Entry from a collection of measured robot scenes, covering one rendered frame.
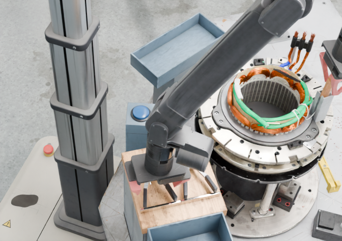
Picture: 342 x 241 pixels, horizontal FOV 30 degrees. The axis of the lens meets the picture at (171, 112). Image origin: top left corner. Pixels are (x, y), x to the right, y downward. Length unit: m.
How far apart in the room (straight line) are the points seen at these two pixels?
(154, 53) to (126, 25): 1.54
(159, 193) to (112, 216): 0.32
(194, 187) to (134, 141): 0.26
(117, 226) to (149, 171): 0.42
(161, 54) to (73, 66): 0.25
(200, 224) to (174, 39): 0.57
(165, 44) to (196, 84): 0.67
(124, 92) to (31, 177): 0.75
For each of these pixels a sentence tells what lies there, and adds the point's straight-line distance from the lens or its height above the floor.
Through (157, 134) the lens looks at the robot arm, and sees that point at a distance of 1.15.
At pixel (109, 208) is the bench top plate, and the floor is 0.78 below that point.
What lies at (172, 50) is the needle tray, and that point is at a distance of 1.70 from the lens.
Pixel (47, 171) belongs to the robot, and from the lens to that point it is 2.39.
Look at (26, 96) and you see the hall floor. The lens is 2.95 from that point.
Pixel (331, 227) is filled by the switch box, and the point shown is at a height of 0.84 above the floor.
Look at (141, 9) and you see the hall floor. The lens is 3.31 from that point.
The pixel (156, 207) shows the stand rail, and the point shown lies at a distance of 1.35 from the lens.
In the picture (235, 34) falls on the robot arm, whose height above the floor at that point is 1.59.
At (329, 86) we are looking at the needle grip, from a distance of 1.43.
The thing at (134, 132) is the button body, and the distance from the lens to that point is 1.55.
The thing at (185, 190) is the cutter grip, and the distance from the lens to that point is 1.36.
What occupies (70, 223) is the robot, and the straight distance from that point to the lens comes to 2.23.
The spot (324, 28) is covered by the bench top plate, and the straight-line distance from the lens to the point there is 2.21.
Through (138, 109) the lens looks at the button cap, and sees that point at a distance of 1.54.
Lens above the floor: 2.26
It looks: 52 degrees down
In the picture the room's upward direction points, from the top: 5 degrees clockwise
